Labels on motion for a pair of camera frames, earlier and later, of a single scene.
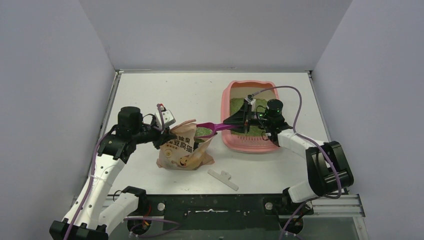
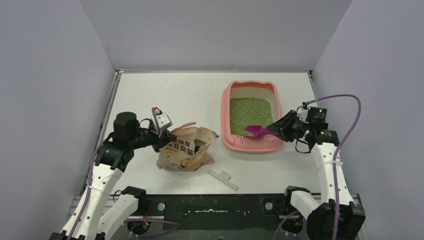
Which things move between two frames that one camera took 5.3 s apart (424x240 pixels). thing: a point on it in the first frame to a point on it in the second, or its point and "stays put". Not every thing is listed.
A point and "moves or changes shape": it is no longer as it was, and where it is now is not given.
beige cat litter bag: (178, 153) stays put
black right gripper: (245, 118) to (291, 125)
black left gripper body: (159, 142) stays put
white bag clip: (223, 177) stays put
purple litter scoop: (215, 127) moves or changes shape
